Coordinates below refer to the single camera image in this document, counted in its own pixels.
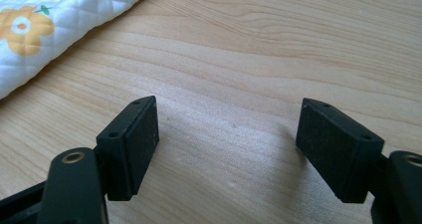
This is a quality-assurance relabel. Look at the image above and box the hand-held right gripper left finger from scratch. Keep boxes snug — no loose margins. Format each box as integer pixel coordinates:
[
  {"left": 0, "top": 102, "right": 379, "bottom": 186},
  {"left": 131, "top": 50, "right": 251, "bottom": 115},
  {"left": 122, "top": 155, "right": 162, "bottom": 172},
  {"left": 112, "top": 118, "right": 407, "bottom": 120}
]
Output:
[{"left": 96, "top": 95, "right": 160, "bottom": 202}]

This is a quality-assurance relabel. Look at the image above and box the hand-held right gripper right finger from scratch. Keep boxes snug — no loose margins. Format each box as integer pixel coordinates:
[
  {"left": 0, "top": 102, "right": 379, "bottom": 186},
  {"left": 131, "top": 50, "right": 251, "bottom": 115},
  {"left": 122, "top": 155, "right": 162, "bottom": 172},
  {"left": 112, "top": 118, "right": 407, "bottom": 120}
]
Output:
[{"left": 295, "top": 97, "right": 386, "bottom": 204}]

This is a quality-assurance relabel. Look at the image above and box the white quilted floral mat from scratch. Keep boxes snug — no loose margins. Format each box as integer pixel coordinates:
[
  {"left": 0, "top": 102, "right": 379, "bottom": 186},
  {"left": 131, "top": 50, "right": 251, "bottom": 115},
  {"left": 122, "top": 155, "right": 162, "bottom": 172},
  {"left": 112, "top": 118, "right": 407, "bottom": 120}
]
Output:
[{"left": 0, "top": 0, "right": 159, "bottom": 101}]

